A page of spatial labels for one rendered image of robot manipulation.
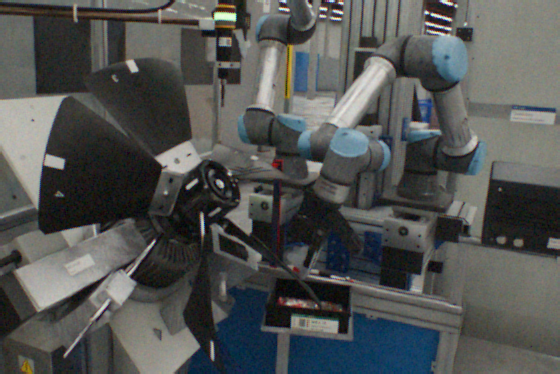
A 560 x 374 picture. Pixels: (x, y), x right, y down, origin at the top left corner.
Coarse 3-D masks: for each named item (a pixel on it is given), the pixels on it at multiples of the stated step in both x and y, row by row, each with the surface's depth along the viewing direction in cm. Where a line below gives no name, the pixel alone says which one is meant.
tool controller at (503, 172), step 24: (504, 168) 124; (528, 168) 123; (552, 168) 122; (504, 192) 119; (528, 192) 117; (552, 192) 115; (504, 216) 122; (528, 216) 119; (552, 216) 117; (480, 240) 128; (504, 240) 122; (528, 240) 122; (552, 240) 120
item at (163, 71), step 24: (96, 72) 108; (120, 72) 110; (144, 72) 112; (168, 72) 115; (96, 96) 106; (120, 96) 108; (144, 96) 109; (168, 96) 111; (120, 120) 107; (144, 120) 108; (168, 120) 109; (144, 144) 107; (168, 144) 108
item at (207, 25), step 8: (200, 24) 104; (208, 24) 104; (208, 32) 104; (208, 40) 105; (208, 48) 106; (208, 56) 106; (208, 64) 107; (216, 64) 105; (224, 64) 105; (232, 64) 106
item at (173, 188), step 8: (160, 176) 96; (168, 176) 98; (176, 176) 99; (160, 184) 97; (168, 184) 98; (176, 184) 100; (160, 192) 97; (176, 192) 101; (152, 200) 96; (160, 200) 98; (168, 200) 100; (152, 208) 97; (168, 208) 100
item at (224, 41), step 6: (222, 30) 105; (228, 30) 105; (216, 36) 107; (222, 36) 105; (228, 36) 106; (216, 42) 107; (222, 42) 106; (228, 42) 106; (216, 48) 107; (222, 48) 106; (228, 48) 106; (222, 54) 106; (228, 54) 107; (222, 60) 107; (228, 60) 107; (222, 72) 108; (228, 72) 108; (222, 78) 108
